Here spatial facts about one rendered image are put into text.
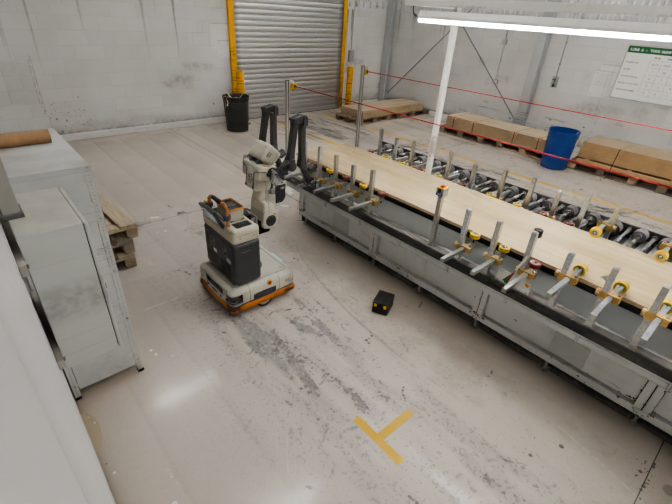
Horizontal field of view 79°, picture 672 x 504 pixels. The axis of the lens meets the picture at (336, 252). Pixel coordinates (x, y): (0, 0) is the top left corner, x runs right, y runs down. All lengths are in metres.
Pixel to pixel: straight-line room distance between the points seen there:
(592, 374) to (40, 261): 3.37
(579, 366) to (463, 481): 1.30
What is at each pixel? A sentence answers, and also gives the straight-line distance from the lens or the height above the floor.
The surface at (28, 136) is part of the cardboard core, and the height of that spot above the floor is 1.61.
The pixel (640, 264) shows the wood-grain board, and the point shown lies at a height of 0.90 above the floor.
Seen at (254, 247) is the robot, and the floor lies 0.62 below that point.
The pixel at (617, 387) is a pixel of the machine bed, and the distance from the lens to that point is 3.56.
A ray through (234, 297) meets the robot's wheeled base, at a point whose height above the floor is 0.23.
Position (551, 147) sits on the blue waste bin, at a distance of 8.72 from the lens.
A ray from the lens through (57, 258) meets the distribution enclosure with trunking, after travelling 1.72.
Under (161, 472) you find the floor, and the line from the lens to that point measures 2.84.
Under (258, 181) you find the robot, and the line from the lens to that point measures 3.44.
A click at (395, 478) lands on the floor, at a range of 2.75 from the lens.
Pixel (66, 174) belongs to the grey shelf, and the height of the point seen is 1.52.
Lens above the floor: 2.34
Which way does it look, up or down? 31 degrees down
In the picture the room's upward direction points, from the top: 4 degrees clockwise
